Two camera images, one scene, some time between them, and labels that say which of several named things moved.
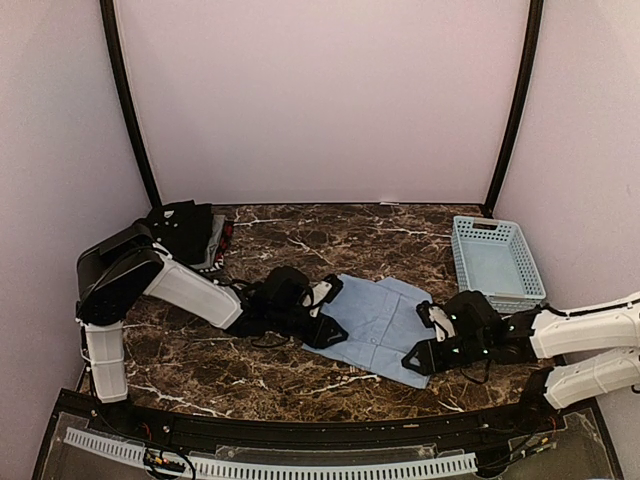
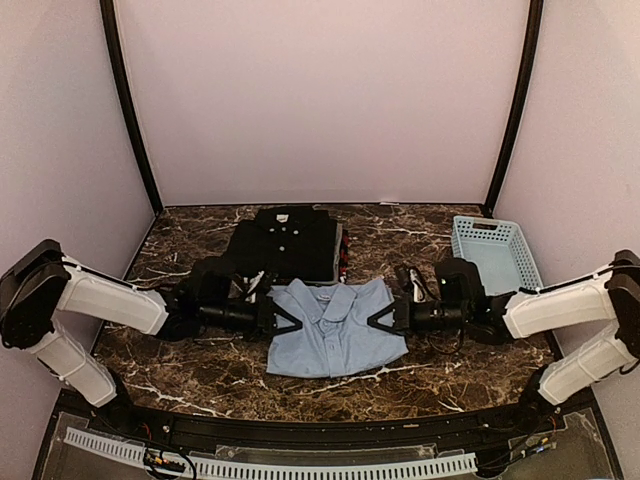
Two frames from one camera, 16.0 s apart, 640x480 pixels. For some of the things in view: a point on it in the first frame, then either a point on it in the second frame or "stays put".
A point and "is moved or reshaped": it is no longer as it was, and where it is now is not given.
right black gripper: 428,357 to 401,317
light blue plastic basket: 493,257 stays put
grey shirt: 217,225 to 338,253
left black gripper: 317,337 to 266,308
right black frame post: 533,28 stays put
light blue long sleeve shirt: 383,326 is moved or reshaped
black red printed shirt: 226,239 to 344,257
